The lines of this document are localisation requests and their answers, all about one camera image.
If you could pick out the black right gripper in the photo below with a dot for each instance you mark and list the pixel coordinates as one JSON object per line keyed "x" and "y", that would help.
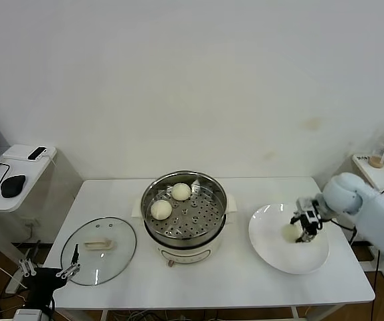
{"x": 310, "y": 215}

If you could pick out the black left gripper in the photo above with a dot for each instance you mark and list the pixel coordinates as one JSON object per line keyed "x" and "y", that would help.
{"x": 45, "y": 284}

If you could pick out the white steamed baozi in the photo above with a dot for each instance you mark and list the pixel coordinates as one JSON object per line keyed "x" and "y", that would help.
{"x": 181, "y": 192}
{"x": 289, "y": 233}
{"x": 161, "y": 210}

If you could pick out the light blue right robot arm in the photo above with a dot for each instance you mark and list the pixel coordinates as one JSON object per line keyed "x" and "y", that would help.
{"x": 372, "y": 214}

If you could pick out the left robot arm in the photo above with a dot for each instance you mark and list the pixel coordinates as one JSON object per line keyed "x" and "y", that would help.
{"x": 28, "y": 315}

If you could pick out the stainless steel steamer basket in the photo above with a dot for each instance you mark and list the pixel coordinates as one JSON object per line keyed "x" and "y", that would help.
{"x": 205, "y": 214}

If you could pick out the white round plate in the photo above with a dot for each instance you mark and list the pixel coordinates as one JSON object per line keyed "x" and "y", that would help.
{"x": 279, "y": 254}

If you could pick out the white side table with laptop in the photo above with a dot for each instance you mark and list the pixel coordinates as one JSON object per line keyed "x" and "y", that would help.
{"x": 28, "y": 190}

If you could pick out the black computer mouse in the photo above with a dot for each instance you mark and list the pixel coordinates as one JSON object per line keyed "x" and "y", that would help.
{"x": 13, "y": 186}

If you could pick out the white side table with cup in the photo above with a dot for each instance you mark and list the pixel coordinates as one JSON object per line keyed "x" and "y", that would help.
{"x": 372, "y": 172}

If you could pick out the black and white handheld device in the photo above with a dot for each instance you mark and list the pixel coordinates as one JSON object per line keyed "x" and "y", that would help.
{"x": 37, "y": 153}

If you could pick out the flat white box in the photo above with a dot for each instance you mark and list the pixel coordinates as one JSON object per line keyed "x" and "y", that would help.
{"x": 16, "y": 154}

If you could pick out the cream electric cooking pot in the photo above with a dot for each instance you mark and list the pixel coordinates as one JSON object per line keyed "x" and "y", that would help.
{"x": 185, "y": 255}

